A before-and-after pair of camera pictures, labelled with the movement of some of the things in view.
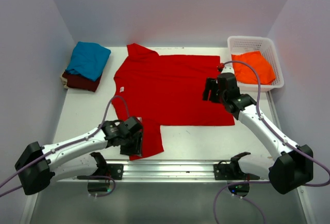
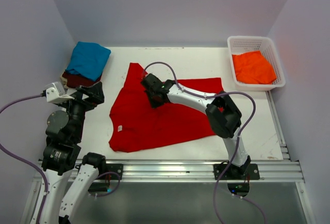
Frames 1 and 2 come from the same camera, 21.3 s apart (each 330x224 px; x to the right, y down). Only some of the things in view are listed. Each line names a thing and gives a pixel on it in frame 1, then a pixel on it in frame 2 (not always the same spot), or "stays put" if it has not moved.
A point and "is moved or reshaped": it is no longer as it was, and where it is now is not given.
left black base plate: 111,172 stays put
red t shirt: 162,90 is moved or reshaped
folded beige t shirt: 64,81 stays put
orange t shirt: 245,74 stays put
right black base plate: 231,171 stays put
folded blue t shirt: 88,60 stays put
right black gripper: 211,84 → 153,105
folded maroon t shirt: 78,81 stays put
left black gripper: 136,148 → 95,95
